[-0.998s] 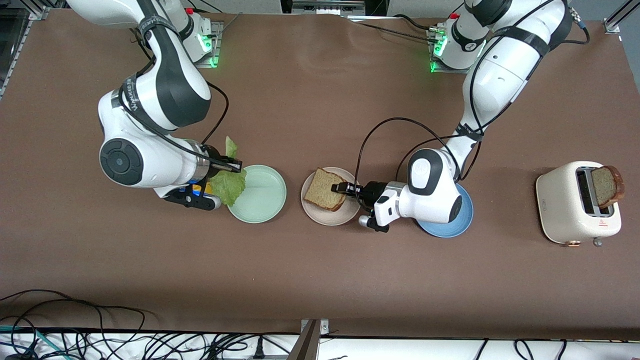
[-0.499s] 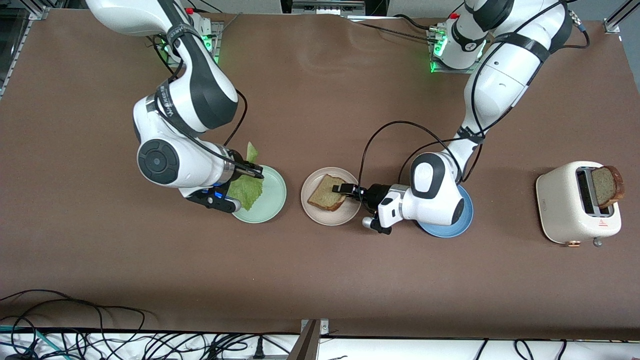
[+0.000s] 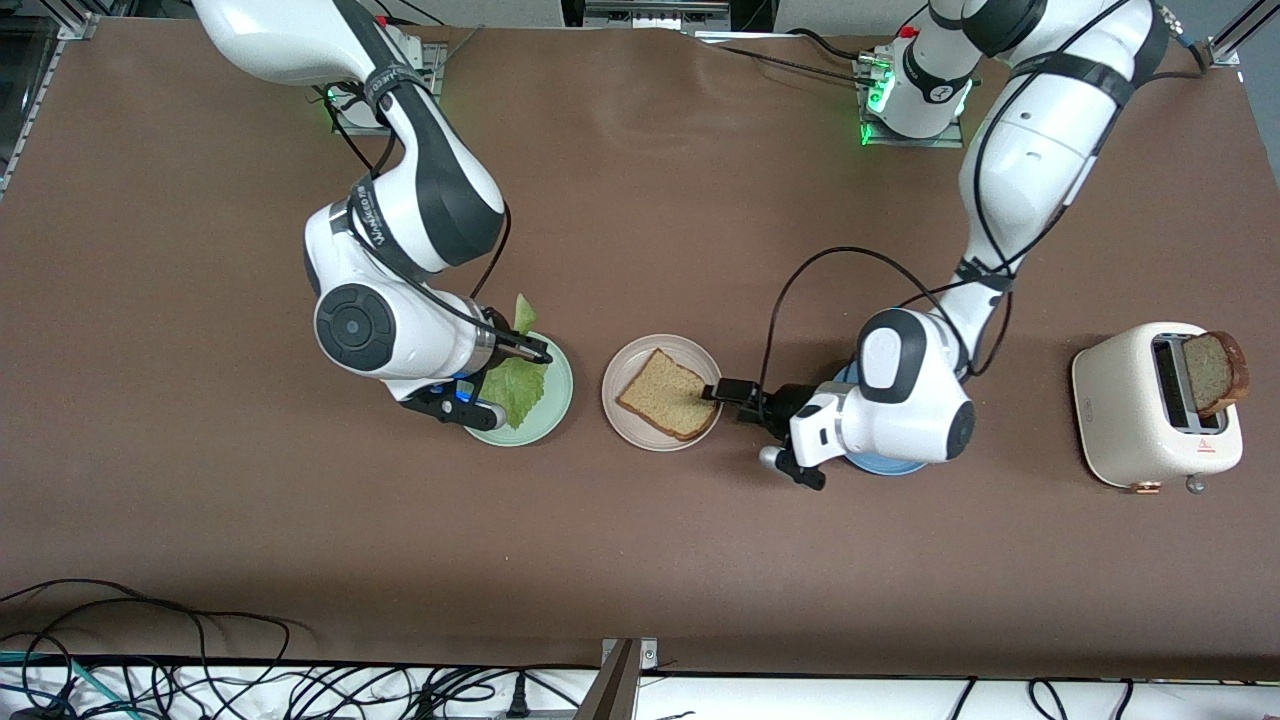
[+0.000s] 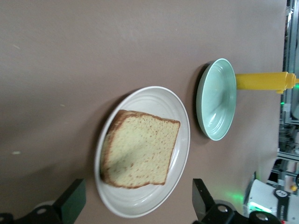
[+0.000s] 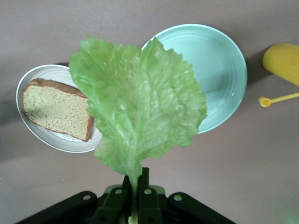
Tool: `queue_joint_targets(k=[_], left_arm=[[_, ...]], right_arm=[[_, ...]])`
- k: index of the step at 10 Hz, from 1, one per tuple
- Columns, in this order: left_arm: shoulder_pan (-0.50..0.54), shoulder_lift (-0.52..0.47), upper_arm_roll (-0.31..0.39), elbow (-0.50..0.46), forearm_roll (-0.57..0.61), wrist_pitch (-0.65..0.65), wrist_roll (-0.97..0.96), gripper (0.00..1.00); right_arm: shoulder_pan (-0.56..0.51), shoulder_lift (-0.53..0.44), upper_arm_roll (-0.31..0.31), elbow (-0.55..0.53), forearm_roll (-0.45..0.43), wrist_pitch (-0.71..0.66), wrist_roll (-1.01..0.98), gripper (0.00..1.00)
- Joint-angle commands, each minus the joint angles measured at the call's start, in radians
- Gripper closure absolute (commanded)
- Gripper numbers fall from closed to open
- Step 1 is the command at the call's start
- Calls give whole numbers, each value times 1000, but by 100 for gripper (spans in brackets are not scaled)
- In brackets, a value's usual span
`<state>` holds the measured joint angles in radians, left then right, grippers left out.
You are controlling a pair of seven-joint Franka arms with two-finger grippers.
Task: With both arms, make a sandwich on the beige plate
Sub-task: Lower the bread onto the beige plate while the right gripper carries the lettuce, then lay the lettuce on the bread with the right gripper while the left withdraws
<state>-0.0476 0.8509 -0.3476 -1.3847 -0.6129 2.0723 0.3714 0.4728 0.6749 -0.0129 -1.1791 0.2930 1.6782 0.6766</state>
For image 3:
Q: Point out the cream white toaster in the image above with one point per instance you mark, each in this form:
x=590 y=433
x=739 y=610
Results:
x=1115 y=410

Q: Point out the grey power strip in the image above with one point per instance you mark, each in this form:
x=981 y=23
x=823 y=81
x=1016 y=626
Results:
x=550 y=714

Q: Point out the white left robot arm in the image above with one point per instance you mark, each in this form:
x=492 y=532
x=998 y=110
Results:
x=1040 y=150

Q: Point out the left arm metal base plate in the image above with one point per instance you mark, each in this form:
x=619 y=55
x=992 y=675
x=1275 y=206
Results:
x=930 y=143

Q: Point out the black grey equipment box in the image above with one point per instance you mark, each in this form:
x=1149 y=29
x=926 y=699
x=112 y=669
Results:
x=650 y=12

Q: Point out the blue plate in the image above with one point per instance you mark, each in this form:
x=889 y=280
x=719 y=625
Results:
x=880 y=466

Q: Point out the aluminium frame rail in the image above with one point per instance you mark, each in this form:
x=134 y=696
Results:
x=1228 y=42
x=30 y=105

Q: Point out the grey metal bracket post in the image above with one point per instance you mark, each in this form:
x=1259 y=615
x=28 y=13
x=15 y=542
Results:
x=615 y=690

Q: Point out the mint green plate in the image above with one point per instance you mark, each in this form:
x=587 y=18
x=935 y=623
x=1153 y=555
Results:
x=558 y=400

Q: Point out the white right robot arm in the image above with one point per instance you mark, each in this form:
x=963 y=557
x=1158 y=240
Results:
x=400 y=330

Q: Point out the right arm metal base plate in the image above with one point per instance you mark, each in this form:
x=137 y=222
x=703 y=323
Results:
x=436 y=60

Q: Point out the black power plug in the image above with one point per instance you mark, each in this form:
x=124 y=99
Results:
x=517 y=700

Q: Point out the green lettuce leaf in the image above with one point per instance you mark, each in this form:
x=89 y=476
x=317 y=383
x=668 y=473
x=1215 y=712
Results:
x=520 y=395

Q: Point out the beige plate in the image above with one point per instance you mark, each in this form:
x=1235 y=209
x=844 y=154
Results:
x=640 y=360

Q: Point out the brown table cover sheet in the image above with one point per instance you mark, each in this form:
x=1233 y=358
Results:
x=640 y=250

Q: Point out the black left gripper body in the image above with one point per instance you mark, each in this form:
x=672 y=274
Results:
x=779 y=403

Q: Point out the brown bread slice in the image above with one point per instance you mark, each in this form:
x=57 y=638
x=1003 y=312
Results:
x=665 y=395
x=1210 y=375

